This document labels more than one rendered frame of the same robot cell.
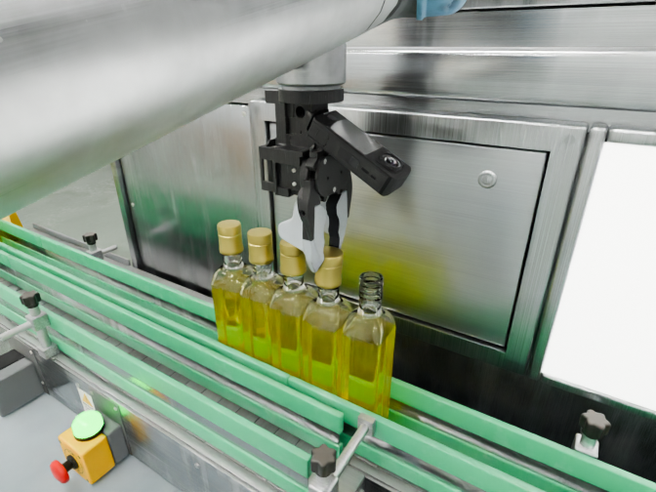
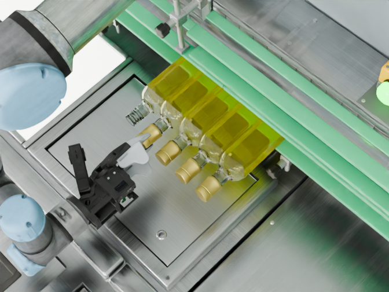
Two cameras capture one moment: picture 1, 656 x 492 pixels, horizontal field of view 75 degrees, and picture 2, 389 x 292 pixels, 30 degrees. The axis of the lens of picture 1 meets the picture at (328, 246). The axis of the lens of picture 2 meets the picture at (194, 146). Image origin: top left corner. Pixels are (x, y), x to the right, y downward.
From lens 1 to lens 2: 128 cm
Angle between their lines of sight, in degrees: 52
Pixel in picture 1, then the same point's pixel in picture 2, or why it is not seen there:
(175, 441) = (299, 61)
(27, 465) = not seen: outside the picture
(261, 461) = (231, 37)
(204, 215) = (314, 271)
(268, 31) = not seen: outside the picture
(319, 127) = (79, 185)
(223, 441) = (256, 54)
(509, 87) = (38, 183)
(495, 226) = (90, 132)
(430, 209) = not seen: hidden behind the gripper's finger
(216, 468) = (267, 38)
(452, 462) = (147, 21)
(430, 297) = (152, 116)
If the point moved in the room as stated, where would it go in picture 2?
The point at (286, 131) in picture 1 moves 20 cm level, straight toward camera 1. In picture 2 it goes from (101, 200) to (43, 123)
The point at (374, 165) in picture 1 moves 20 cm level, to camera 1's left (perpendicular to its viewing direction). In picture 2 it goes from (70, 154) to (118, 185)
